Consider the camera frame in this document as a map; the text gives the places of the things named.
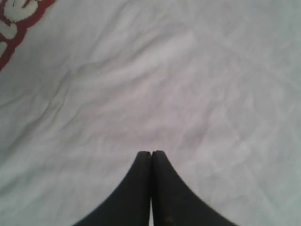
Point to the white t-shirt red lettering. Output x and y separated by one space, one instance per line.
216 84

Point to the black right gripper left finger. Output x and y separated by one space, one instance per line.
129 204

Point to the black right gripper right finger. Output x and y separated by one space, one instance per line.
174 203

